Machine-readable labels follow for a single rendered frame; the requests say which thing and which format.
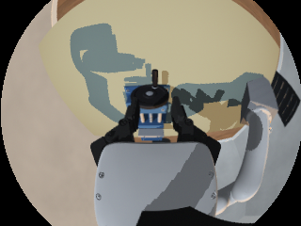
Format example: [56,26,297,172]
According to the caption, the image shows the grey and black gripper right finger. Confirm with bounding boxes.
[170,96,221,165]

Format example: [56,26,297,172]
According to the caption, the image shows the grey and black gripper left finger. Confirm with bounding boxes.
[90,97,140,166]

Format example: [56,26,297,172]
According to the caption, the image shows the blue bench vise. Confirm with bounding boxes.
[124,69,170,141]

